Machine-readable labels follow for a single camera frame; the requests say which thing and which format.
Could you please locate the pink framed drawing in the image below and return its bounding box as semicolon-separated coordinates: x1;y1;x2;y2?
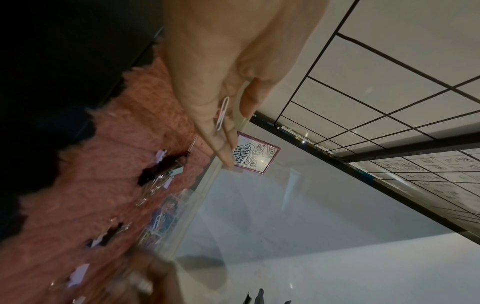
228;132;282;176

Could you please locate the transparent storage box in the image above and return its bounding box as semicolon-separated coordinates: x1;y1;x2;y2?
132;189;206;259

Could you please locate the person's left hand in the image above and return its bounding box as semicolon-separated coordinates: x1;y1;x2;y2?
160;0;331;168

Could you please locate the pink ribbed mat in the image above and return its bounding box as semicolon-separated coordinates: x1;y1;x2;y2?
0;44;223;304

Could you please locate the white paper clip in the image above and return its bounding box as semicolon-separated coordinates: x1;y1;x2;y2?
214;96;231;131

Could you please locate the pile of colourful paper clips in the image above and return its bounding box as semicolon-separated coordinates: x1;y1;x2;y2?
136;201;178;251

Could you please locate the person's right hand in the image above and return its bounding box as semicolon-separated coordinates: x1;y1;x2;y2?
106;248;182;304

